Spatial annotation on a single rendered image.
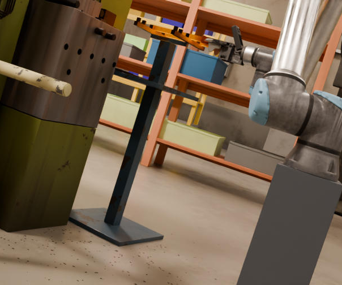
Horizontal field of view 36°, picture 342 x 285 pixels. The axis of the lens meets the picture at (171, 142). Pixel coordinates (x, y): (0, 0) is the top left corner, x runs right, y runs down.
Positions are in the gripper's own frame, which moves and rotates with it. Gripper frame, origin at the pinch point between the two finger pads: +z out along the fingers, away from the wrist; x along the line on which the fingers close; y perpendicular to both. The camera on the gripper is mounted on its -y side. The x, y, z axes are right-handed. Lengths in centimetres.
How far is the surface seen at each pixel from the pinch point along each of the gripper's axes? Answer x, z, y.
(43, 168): -55, 26, 74
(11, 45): -71, 45, 30
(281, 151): 849, 204, 63
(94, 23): -50, 26, 12
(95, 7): -45, 32, 4
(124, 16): -4.5, 47.7, -1.2
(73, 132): -42, 26, 57
